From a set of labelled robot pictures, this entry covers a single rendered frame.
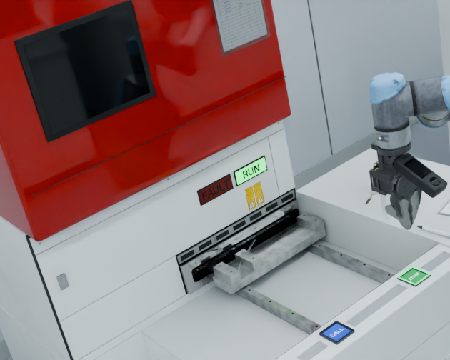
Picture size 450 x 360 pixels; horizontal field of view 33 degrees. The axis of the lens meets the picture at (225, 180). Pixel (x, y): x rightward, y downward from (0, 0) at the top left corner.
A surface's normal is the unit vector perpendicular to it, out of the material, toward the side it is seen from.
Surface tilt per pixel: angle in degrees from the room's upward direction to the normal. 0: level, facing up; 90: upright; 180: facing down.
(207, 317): 0
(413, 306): 90
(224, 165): 90
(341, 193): 0
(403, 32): 90
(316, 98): 90
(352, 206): 0
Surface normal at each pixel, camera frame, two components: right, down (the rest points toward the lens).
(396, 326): 0.60, 0.22
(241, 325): -0.20, -0.88
